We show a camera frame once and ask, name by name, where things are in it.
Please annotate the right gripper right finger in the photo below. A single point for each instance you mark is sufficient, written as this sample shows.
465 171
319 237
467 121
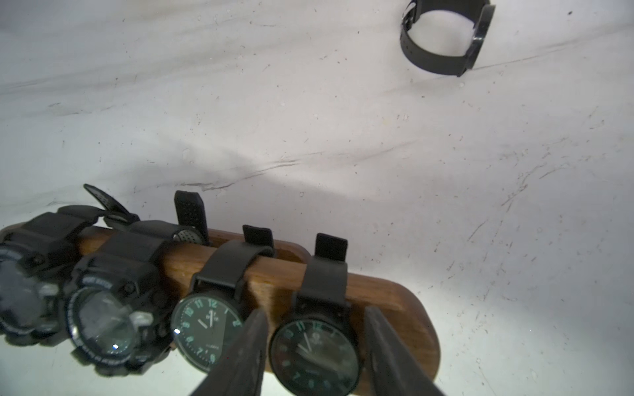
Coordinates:
392 368

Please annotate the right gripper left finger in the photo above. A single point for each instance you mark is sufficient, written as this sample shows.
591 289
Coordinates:
242 372

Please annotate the black analog dark-dial watch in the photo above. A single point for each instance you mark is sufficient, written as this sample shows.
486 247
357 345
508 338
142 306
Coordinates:
314 350

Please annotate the wooden watch stand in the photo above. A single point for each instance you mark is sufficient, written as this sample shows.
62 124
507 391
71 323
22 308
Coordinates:
404 313

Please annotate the black digital watch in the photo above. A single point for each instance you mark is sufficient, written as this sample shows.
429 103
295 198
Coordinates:
117 307
37 258

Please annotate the black watch pair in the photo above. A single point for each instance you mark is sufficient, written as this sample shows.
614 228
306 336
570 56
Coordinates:
446 36

